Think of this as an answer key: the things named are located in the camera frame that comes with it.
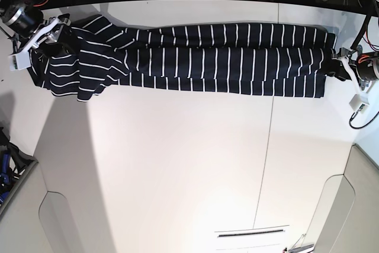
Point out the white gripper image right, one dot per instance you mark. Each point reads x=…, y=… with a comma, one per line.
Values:
x=343, y=67

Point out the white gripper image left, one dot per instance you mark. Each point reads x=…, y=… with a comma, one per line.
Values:
x=53, y=38

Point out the navy white striped T-shirt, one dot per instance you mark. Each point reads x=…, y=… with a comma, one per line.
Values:
x=243, y=58

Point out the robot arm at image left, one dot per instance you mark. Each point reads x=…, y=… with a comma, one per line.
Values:
x=23, y=17

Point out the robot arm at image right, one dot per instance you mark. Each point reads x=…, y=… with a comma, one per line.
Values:
x=359, y=63

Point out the grey bin with blue items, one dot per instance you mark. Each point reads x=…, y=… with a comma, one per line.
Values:
x=16, y=166

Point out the small metal stand bottom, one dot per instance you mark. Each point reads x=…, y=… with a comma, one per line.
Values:
x=296, y=248

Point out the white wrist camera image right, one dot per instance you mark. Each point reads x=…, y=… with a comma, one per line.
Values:
x=359, y=102

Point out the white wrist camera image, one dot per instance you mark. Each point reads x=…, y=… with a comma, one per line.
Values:
x=19, y=61
x=359, y=102

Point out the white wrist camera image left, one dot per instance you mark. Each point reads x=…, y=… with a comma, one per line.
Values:
x=19, y=61

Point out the black camera cable image right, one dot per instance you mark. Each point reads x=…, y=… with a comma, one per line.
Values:
x=362, y=117

